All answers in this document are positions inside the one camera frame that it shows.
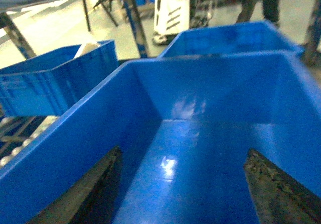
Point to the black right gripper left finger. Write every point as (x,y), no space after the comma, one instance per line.
(92,198)

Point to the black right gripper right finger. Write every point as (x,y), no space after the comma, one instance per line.
(277,196)

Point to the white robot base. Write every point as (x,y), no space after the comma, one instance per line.
(170,18)

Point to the large blue bin near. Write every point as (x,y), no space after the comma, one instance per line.
(184,126)

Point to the blue crate left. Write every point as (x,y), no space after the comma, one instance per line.
(49,84)

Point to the blue bin behind near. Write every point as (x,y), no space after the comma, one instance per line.
(230,39)

